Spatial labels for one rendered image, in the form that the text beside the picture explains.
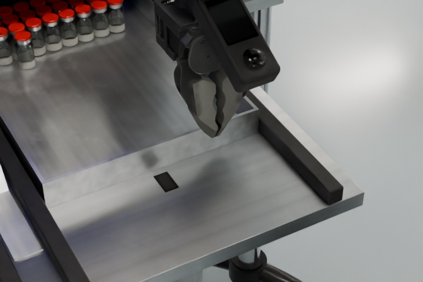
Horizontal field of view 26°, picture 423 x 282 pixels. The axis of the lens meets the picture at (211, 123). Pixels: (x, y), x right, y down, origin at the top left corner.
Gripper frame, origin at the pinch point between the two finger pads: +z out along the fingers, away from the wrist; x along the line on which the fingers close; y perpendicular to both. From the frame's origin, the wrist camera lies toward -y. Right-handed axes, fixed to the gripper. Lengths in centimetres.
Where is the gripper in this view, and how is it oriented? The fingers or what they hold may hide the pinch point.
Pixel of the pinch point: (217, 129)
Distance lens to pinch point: 100.9
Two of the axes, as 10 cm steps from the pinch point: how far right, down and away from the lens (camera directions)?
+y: -4.8, -5.3, 7.0
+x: -8.8, 3.0, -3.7
